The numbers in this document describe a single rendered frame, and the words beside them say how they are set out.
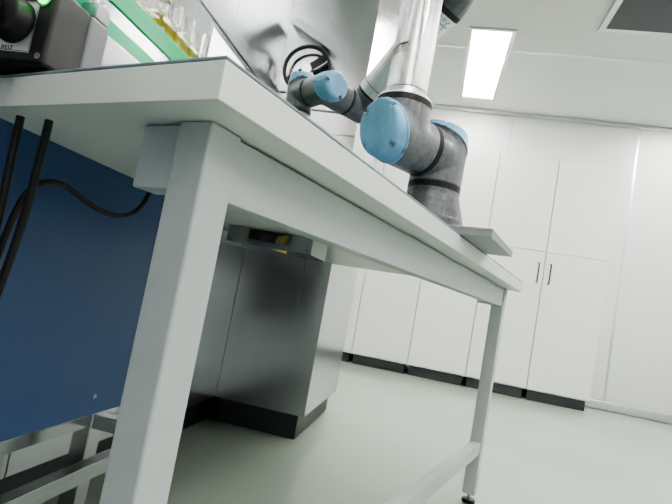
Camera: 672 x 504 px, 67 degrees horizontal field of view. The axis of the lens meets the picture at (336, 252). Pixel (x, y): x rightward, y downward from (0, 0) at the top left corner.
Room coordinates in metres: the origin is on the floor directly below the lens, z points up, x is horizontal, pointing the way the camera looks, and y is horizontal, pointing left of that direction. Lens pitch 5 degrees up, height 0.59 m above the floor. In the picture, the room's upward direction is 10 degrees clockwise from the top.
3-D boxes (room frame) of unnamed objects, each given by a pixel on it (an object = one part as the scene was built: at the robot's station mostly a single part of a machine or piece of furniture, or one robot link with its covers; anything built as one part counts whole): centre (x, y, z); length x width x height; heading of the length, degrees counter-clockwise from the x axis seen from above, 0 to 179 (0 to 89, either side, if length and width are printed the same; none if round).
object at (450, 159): (1.11, -0.18, 0.93); 0.13 x 0.12 x 0.14; 130
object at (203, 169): (1.10, -0.20, 0.36); 1.51 x 0.09 x 0.71; 151
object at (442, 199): (1.11, -0.19, 0.82); 0.15 x 0.15 x 0.10
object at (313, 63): (2.06, 0.25, 1.49); 0.21 x 0.05 x 0.21; 79
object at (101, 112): (1.43, 0.39, 0.73); 1.58 x 1.52 x 0.04; 151
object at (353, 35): (2.42, 0.12, 1.69); 0.70 x 0.37 x 0.89; 169
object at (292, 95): (1.34, 0.17, 1.10); 0.09 x 0.08 x 0.11; 40
